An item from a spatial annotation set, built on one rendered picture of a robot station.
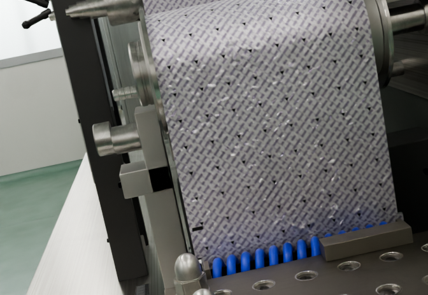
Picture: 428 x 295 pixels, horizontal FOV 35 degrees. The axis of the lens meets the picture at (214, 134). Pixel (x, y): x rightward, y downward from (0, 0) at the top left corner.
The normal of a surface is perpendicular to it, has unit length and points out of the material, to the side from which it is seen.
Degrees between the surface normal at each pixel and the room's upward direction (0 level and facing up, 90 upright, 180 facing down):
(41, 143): 90
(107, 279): 0
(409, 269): 0
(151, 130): 90
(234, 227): 90
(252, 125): 90
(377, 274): 0
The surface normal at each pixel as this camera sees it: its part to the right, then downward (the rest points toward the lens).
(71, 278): -0.19, -0.96
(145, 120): 0.09, 0.18
